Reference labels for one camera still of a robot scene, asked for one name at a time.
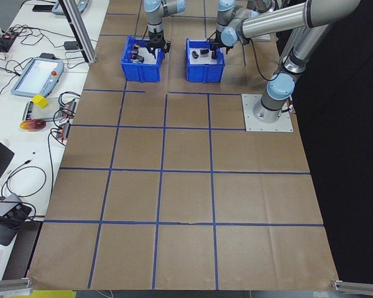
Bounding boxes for blue battery storage bin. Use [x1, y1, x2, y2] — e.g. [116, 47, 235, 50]
[185, 37, 226, 84]

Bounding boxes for blue push-button storage bin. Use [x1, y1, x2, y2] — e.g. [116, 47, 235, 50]
[120, 35, 165, 84]

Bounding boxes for black orange connector box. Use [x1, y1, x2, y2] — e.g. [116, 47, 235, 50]
[54, 99, 78, 120]
[49, 122, 71, 144]

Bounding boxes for pile of push-button switches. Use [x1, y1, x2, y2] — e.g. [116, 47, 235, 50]
[144, 46, 161, 65]

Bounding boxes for black cylindrical capacitors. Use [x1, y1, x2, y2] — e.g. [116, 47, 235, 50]
[189, 46, 220, 65]

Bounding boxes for grey blue teach pendant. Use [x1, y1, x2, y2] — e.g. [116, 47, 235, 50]
[11, 56, 65, 99]
[51, 0, 93, 16]

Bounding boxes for yellow cube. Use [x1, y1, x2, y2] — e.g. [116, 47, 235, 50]
[30, 94, 48, 109]

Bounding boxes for silver metal holder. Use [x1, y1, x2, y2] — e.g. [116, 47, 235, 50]
[21, 101, 35, 121]

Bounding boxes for small electronics circuit board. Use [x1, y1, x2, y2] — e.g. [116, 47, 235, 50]
[0, 30, 20, 42]

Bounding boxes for red yellow fruit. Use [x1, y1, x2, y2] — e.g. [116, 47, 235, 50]
[19, 120, 47, 132]

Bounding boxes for aluminium profile bar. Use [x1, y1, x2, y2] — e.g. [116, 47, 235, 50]
[330, 279, 373, 294]
[0, 277, 35, 292]

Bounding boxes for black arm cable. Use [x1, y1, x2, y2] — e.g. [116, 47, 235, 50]
[242, 37, 295, 114]

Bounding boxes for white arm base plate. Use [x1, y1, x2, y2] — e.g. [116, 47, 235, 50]
[241, 93, 295, 133]
[247, 32, 272, 42]

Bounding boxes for aluminium profile post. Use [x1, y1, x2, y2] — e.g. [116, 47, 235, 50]
[57, 0, 98, 65]

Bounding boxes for black frame cover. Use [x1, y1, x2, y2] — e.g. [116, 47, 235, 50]
[275, 0, 373, 282]

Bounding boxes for black jack cable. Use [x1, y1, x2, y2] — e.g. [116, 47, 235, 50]
[1, 158, 47, 201]

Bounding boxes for black device with cables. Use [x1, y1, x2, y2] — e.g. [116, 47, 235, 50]
[0, 203, 32, 246]

